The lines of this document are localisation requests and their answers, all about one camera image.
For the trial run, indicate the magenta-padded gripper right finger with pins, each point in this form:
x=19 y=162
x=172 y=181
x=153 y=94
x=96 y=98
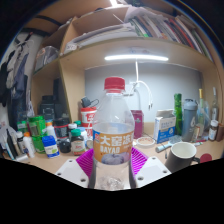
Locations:
x=151 y=168

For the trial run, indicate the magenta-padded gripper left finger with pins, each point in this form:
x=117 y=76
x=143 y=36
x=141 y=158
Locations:
x=71 y=170

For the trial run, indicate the clear drink bottle red cap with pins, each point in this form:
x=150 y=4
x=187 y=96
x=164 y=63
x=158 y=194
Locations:
x=113 y=146

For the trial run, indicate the dark jar green lid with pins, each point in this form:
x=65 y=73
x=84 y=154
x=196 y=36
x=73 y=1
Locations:
x=78 y=145

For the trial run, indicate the small white bowl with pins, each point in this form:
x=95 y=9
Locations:
x=145 y=141

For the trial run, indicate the white bottle blue label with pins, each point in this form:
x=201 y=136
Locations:
x=51 y=148

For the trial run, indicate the black mug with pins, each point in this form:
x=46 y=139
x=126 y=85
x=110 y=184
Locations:
x=180 y=156

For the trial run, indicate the white and blue carton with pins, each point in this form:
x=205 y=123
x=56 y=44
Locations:
x=165 y=128

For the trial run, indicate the magenta pouch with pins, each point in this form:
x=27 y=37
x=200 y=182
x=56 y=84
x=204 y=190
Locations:
x=138 y=124

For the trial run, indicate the white bottle orange cap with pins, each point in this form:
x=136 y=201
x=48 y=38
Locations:
x=29 y=146

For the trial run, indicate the red and white canister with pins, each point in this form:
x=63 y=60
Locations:
x=88 y=116

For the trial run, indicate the green container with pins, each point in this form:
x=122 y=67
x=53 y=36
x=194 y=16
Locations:
x=36 y=125

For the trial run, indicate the grey shaker bottle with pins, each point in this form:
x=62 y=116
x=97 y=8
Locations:
x=189 y=120

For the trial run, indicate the yellow-capped glass bottle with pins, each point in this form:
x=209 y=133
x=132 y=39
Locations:
x=200 y=115

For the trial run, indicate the tall clear glass bottle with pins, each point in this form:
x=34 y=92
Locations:
x=215 y=110

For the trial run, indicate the dark hanging clothes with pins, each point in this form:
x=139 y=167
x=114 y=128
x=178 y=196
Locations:
x=16 y=90

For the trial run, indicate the white light bar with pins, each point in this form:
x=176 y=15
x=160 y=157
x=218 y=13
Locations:
x=136 y=57

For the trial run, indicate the wooden shelf unit with books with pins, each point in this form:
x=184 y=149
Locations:
x=100 y=53

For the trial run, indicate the white wall socket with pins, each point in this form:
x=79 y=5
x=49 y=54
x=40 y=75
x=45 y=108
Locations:
x=130 y=89

